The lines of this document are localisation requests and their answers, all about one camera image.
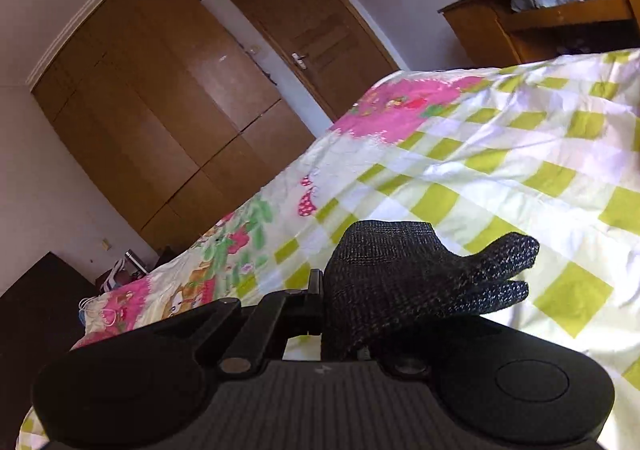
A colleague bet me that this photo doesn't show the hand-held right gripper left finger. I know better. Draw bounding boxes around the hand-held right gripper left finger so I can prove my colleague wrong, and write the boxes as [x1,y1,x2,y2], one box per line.
[192,269,325,375]

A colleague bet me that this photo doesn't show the wooden door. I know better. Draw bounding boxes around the wooden door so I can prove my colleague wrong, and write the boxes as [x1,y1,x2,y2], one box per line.
[221,0,401,123]

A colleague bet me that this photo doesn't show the printed checkered blanket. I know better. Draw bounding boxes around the printed checkered blanket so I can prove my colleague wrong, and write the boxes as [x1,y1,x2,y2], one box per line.
[15,47,640,450]

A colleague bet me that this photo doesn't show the dark brown headboard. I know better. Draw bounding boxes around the dark brown headboard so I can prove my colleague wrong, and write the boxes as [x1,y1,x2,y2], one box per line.
[0,251,101,436]

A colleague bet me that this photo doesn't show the wooden desk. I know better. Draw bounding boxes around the wooden desk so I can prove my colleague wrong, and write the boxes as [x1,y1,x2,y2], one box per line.
[439,0,640,70]

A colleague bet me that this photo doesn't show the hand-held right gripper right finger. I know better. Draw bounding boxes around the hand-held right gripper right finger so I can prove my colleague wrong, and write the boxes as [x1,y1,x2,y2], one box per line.
[374,352,434,378]

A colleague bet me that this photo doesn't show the grey plaid pants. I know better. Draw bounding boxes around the grey plaid pants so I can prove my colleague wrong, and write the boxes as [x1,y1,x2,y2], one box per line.
[320,220,541,363]

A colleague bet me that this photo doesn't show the wooden wardrobe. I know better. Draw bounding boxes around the wooden wardrobe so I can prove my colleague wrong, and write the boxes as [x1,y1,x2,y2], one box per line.
[30,0,316,253]

